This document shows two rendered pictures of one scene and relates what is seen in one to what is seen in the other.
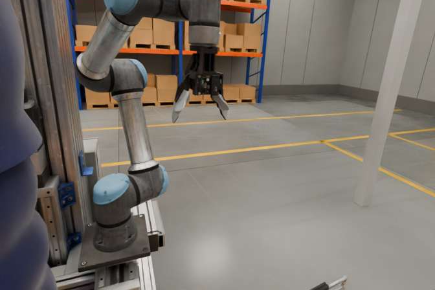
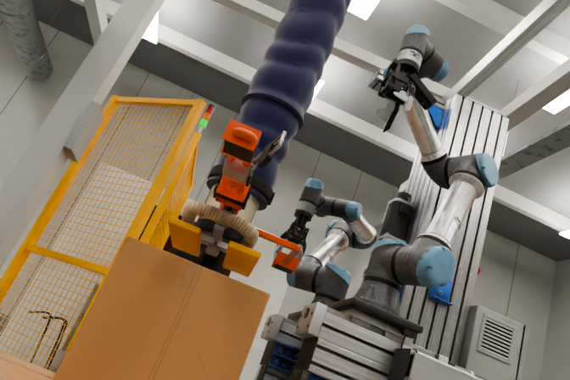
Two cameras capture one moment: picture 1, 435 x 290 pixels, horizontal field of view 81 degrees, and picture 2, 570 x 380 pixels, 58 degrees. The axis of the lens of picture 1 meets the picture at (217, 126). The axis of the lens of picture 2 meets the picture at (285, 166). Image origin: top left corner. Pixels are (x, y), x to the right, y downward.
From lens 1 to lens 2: 1.77 m
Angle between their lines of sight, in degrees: 110
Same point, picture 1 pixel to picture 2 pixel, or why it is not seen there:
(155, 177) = (421, 245)
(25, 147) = (274, 94)
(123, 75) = (457, 162)
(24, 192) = (269, 108)
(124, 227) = (370, 284)
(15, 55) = (286, 74)
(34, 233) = (266, 127)
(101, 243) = not seen: hidden behind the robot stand
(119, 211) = (373, 262)
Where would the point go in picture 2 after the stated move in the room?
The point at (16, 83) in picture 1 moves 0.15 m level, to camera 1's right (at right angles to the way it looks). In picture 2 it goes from (282, 80) to (278, 52)
